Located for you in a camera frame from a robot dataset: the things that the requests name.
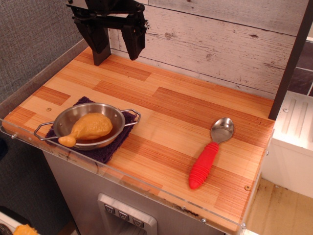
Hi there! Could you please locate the dark purple cloth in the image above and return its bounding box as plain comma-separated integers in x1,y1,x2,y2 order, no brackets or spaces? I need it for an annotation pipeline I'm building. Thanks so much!
45,96,135,164

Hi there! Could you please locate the dark right shelf post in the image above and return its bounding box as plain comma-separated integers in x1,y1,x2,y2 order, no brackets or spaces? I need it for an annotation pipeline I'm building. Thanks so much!
268,0,313,120

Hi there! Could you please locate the dark shelf post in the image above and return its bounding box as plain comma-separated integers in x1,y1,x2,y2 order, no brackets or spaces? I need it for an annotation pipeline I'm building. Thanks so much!
268,0,313,120
92,28,111,66

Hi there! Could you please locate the steel pan with handles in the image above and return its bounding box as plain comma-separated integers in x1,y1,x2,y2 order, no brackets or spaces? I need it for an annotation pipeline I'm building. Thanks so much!
34,102,141,150

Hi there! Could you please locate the clear acrylic edge guard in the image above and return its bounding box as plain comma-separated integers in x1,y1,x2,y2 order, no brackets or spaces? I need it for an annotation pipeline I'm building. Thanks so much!
2,114,274,235

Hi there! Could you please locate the yellow object at corner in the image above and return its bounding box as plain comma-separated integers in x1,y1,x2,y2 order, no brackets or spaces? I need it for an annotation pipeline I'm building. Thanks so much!
13,224,38,235

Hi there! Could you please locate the silver dispenser button panel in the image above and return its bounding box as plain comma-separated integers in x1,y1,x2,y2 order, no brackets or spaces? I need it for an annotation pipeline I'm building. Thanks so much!
97,193,158,235

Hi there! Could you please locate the dark left shelf post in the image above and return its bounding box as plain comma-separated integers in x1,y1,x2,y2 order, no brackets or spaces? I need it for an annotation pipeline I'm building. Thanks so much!
92,28,111,66

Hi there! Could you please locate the white toy sink unit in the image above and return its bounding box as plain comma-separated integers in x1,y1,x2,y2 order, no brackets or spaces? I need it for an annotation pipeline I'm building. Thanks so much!
261,92,313,197

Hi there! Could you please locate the grey toy fridge cabinet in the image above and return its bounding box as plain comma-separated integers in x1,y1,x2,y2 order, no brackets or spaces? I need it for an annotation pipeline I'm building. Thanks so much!
44,152,222,235

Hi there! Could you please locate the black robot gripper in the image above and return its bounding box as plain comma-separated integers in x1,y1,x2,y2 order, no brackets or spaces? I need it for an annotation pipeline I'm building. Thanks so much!
66,0,147,60

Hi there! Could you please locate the yellow toy chicken drumstick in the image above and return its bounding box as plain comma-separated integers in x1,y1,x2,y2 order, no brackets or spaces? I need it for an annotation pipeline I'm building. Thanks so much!
58,113,113,147

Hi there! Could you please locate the red handled metal spoon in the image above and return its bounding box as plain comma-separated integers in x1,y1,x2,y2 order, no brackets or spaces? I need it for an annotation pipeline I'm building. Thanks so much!
188,117,234,189

